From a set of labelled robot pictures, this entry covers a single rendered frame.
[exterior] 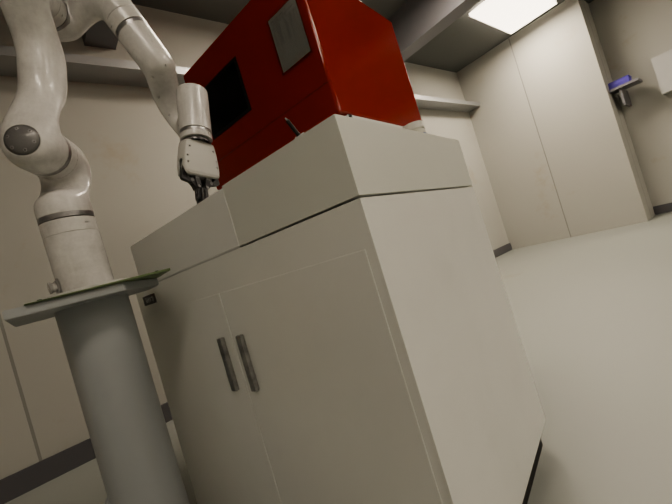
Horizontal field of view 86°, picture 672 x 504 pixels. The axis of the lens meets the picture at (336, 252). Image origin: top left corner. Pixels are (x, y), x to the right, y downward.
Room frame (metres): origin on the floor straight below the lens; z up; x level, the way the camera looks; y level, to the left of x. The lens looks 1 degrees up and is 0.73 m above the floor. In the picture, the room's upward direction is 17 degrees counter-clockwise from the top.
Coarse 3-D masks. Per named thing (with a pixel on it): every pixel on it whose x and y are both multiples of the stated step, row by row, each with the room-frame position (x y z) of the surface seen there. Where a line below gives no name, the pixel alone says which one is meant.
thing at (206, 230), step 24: (216, 192) 0.84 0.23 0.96; (192, 216) 0.92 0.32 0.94; (216, 216) 0.86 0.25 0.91; (144, 240) 1.10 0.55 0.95; (168, 240) 1.01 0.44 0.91; (192, 240) 0.94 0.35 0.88; (216, 240) 0.87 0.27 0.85; (144, 264) 1.13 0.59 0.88; (168, 264) 1.04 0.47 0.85; (192, 264) 0.96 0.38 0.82
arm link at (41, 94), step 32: (0, 0) 0.82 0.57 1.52; (32, 0) 0.83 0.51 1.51; (32, 32) 0.86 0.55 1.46; (32, 64) 0.86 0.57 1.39; (64, 64) 0.92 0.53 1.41; (32, 96) 0.85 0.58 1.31; (64, 96) 0.91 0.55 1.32; (0, 128) 0.81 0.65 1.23; (32, 128) 0.81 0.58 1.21; (32, 160) 0.82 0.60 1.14; (64, 160) 0.88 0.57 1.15
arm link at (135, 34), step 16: (128, 32) 0.92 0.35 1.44; (144, 32) 0.93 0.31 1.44; (128, 48) 0.94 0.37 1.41; (144, 48) 0.93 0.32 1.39; (160, 48) 0.94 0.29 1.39; (144, 64) 0.94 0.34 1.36; (160, 64) 0.94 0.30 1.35; (160, 80) 0.97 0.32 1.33; (176, 80) 1.02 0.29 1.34; (160, 96) 1.01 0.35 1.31; (176, 112) 1.04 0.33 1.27; (176, 128) 1.03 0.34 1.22
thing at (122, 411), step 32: (96, 288) 0.80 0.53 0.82; (128, 288) 0.84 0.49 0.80; (32, 320) 0.89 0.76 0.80; (64, 320) 0.84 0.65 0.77; (96, 320) 0.85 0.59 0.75; (128, 320) 0.91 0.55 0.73; (96, 352) 0.84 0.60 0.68; (128, 352) 0.89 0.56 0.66; (96, 384) 0.84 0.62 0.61; (128, 384) 0.87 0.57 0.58; (96, 416) 0.84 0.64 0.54; (128, 416) 0.86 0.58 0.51; (160, 416) 0.93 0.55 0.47; (96, 448) 0.85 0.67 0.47; (128, 448) 0.85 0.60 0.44; (160, 448) 0.90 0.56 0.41; (128, 480) 0.84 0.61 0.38; (160, 480) 0.88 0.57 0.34
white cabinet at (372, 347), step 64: (448, 192) 0.92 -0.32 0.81; (256, 256) 0.79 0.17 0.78; (320, 256) 0.68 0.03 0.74; (384, 256) 0.62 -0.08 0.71; (448, 256) 0.83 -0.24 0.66; (192, 320) 1.01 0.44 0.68; (256, 320) 0.83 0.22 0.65; (320, 320) 0.71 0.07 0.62; (384, 320) 0.62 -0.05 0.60; (448, 320) 0.75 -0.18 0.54; (512, 320) 1.07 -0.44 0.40; (192, 384) 1.07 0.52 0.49; (256, 384) 0.87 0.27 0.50; (320, 384) 0.74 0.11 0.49; (384, 384) 0.64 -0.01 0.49; (448, 384) 0.69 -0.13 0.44; (512, 384) 0.95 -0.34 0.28; (192, 448) 1.15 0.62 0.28; (256, 448) 0.93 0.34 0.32; (320, 448) 0.78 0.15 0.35; (384, 448) 0.67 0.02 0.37; (448, 448) 0.63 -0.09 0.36; (512, 448) 0.85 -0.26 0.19
